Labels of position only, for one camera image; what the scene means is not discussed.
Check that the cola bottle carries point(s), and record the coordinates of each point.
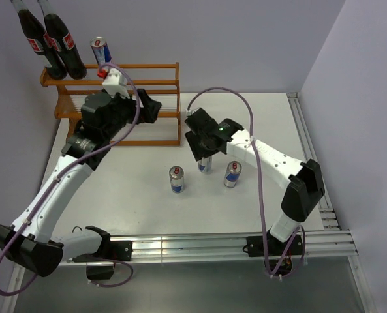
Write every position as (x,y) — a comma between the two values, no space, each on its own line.
(63,41)
(37,37)

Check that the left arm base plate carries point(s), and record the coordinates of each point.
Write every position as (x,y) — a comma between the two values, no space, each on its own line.
(117,251)

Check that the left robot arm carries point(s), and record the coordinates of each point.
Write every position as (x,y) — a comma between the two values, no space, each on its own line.
(28,240)

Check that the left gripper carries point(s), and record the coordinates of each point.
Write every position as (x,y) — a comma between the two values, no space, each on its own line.
(148,113)

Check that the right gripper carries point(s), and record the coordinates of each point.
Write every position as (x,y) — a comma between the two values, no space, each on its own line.
(198,152)

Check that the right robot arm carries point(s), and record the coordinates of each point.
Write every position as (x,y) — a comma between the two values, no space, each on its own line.
(302,181)

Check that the wooden two-tier shelf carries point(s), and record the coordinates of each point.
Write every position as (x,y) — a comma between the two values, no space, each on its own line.
(87,106)

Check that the energy drink can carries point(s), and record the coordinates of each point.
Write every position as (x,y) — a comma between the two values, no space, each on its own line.
(233,171)
(176,175)
(100,50)
(205,165)

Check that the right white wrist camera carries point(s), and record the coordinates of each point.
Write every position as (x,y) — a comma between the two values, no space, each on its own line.
(191,111)

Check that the aluminium rail frame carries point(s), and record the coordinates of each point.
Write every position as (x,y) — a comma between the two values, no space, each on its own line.
(86,195)

